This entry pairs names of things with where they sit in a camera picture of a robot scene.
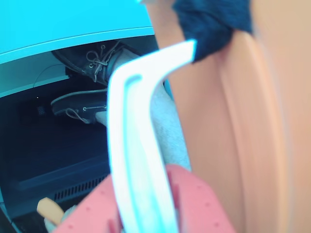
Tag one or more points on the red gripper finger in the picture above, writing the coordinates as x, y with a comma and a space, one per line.
196, 206
94, 211

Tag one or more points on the black vented case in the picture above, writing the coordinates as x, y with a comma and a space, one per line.
60, 184

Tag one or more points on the dark laced boat shoe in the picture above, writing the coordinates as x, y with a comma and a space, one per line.
97, 61
80, 105

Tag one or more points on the dark blue cloth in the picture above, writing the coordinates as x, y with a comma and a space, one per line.
209, 26

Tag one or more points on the orange plastic box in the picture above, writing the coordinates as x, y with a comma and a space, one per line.
243, 136

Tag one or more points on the white board panel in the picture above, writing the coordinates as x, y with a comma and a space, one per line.
26, 80

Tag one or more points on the small orange object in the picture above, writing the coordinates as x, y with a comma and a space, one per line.
49, 210

